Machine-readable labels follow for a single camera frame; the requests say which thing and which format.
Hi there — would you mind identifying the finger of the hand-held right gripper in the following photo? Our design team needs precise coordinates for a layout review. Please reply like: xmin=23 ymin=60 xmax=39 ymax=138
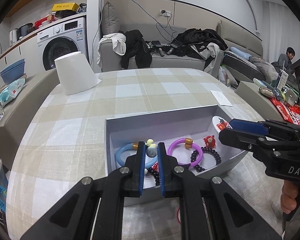
xmin=219 ymin=128 xmax=268 ymax=155
xmin=229 ymin=119 xmax=272 ymax=137

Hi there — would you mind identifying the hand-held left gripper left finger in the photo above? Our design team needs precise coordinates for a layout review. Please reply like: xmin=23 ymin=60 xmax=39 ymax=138
xmin=20 ymin=141 xmax=147 ymax=240

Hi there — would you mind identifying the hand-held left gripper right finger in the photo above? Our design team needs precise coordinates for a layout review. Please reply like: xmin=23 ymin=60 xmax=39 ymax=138
xmin=157 ymin=142 xmax=282 ymax=240

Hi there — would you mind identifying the black bead bracelet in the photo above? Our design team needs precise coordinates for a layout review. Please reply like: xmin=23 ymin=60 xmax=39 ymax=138
xmin=147 ymin=167 xmax=162 ymax=187
xmin=190 ymin=146 xmax=222 ymax=172

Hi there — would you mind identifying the round badge with red print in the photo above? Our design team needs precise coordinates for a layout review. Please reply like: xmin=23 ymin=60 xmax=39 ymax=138
xmin=212 ymin=116 xmax=233 ymax=132

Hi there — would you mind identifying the purple bracelet with black charm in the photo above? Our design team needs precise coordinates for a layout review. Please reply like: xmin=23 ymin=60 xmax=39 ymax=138
xmin=169 ymin=137 xmax=203 ymax=166

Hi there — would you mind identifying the blue bracelet with white charm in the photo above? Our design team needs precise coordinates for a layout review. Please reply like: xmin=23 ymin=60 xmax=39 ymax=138
xmin=115 ymin=139 xmax=158 ymax=169

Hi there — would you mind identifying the red cartoon charm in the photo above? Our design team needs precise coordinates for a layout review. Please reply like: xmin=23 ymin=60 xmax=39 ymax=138
xmin=203 ymin=135 xmax=216 ymax=147

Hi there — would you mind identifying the grey cardboard box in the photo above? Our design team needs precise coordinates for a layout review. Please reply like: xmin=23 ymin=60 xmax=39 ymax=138
xmin=105 ymin=104 xmax=248 ymax=207

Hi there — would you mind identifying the person's right hand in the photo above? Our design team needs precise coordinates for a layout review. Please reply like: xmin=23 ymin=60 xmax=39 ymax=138
xmin=280 ymin=180 xmax=300 ymax=214

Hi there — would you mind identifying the grey side cabinet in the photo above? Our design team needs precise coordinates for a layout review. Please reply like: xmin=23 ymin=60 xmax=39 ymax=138
xmin=236 ymin=81 xmax=300 ymax=130
xmin=0 ymin=70 xmax=58 ymax=160

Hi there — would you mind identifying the white paper sheet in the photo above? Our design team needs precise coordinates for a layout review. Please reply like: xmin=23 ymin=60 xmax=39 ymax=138
xmin=210 ymin=90 xmax=233 ymax=107

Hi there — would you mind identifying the clear oval case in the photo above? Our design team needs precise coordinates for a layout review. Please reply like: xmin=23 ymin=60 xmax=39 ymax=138
xmin=259 ymin=86 xmax=275 ymax=97

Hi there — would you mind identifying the red printed packet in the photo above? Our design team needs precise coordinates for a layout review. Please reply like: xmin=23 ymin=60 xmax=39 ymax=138
xmin=270 ymin=97 xmax=300 ymax=128

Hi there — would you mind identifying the white printed card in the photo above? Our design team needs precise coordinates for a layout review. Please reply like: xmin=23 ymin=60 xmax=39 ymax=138
xmin=277 ymin=71 xmax=289 ymax=90

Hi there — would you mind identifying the bed mattress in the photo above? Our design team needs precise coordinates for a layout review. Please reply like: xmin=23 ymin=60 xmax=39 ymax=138
xmin=222 ymin=51 xmax=273 ymax=80

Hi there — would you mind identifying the grey blanket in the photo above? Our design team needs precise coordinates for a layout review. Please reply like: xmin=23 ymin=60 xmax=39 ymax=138
xmin=249 ymin=56 xmax=278 ymax=79

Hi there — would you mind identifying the light blue pillow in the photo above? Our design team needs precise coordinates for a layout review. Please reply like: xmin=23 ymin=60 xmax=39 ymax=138
xmin=230 ymin=47 xmax=250 ymax=60

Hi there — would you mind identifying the checked tablecloth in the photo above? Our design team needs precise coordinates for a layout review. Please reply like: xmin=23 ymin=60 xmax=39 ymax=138
xmin=6 ymin=68 xmax=285 ymax=240

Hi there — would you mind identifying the white and grey jacket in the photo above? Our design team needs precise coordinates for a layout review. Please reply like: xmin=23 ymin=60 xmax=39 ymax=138
xmin=190 ymin=42 xmax=224 ymax=74

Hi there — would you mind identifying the grey sofa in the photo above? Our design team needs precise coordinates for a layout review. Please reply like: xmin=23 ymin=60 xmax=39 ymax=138
xmin=100 ymin=26 xmax=223 ymax=78

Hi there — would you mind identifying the black jacket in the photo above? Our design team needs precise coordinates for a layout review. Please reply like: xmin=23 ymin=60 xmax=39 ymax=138
xmin=174 ymin=28 xmax=228 ymax=53

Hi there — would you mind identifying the white paper roll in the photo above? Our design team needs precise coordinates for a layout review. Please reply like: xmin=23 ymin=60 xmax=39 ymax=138
xmin=54 ymin=51 xmax=102 ymax=95

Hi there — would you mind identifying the pile of black gadgets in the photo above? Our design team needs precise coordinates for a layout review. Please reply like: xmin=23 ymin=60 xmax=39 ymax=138
xmin=145 ymin=40 xmax=183 ymax=57

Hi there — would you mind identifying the black striped garment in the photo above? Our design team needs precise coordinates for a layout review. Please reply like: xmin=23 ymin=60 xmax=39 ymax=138
xmin=119 ymin=29 xmax=152 ymax=69

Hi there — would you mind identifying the white garment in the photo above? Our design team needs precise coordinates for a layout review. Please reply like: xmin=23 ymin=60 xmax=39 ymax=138
xmin=97 ymin=33 xmax=127 ymax=67

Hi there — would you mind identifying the white washing machine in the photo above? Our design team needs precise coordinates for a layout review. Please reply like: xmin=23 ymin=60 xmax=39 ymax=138
xmin=37 ymin=17 xmax=90 ymax=71

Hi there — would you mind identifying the wet wipes pack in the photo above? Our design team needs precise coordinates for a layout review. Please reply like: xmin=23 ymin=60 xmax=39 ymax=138
xmin=0 ymin=78 xmax=25 ymax=107

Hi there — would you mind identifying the grey cushion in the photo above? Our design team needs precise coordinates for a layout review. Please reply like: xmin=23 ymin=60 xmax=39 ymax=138
xmin=101 ymin=1 xmax=121 ymax=37

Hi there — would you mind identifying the blue plastic basin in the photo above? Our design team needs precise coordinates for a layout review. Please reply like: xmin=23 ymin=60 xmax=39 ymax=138
xmin=0 ymin=59 xmax=25 ymax=77
xmin=1 ymin=68 xmax=26 ymax=84

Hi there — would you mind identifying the kitchen counter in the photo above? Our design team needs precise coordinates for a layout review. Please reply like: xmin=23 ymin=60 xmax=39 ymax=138
xmin=0 ymin=12 xmax=88 ymax=63

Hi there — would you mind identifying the red box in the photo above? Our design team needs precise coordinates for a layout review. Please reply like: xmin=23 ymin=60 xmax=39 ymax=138
xmin=34 ymin=19 xmax=50 ymax=29

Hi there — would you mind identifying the yellow box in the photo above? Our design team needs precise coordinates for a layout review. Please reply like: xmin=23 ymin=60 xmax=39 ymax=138
xmin=51 ymin=3 xmax=80 ymax=12

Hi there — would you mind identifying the white kettle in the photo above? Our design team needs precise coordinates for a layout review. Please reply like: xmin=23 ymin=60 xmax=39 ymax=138
xmin=9 ymin=29 xmax=18 ymax=46

